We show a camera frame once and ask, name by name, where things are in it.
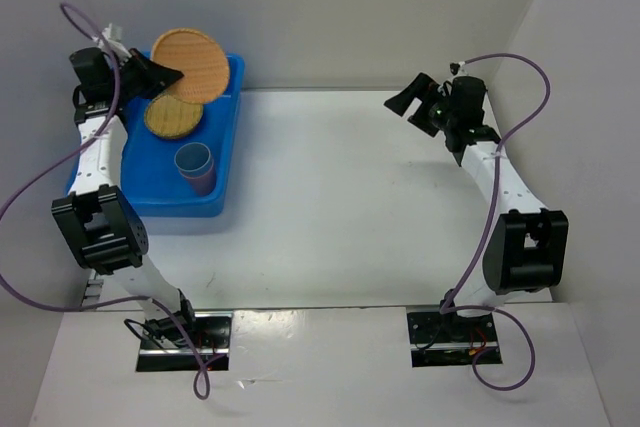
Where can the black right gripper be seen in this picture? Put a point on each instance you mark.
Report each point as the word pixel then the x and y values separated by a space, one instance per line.
pixel 421 86

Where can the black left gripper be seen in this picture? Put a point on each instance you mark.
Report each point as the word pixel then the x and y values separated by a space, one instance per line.
pixel 157 76

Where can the green-rimmed bamboo tray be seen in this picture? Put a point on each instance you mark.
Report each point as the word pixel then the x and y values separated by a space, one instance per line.
pixel 168 117

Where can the brown woven bamboo tray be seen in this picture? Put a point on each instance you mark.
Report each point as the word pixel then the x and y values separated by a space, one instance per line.
pixel 201 60

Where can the blue plastic cup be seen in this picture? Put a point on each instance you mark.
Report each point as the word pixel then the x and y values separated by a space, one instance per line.
pixel 193 159

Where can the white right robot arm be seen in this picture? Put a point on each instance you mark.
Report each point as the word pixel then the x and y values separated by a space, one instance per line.
pixel 524 248

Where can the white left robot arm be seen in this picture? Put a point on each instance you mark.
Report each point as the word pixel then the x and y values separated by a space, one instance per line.
pixel 98 223

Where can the blue plastic bin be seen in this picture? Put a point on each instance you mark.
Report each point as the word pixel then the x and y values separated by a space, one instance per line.
pixel 225 137

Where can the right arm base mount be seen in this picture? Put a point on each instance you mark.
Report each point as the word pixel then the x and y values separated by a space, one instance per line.
pixel 446 341

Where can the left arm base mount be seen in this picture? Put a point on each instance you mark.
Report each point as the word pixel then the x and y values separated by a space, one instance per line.
pixel 212 340

